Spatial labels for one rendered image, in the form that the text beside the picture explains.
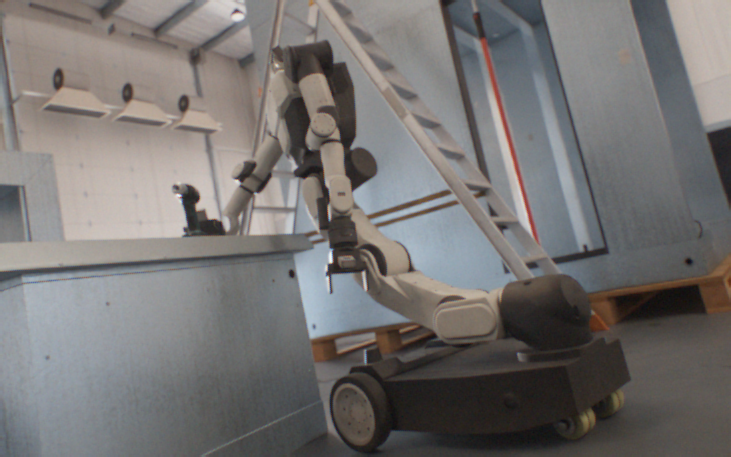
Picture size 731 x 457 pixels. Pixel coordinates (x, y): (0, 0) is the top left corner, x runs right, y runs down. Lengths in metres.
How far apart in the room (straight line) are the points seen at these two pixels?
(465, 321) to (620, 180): 1.90
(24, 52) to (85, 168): 2.52
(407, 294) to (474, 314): 0.27
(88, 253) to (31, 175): 2.28
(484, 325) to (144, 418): 0.84
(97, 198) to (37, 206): 9.42
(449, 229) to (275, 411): 2.10
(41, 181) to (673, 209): 3.36
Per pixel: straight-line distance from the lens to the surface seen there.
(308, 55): 1.89
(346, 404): 1.62
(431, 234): 3.61
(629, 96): 3.29
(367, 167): 1.82
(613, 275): 3.27
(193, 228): 1.92
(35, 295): 1.35
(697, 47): 12.02
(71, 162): 12.99
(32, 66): 13.51
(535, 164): 7.02
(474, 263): 3.50
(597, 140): 3.29
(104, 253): 1.39
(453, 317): 1.52
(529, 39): 7.28
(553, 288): 1.42
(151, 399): 1.47
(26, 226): 3.56
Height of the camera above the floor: 0.40
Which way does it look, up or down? 8 degrees up
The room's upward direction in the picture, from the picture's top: 12 degrees counter-clockwise
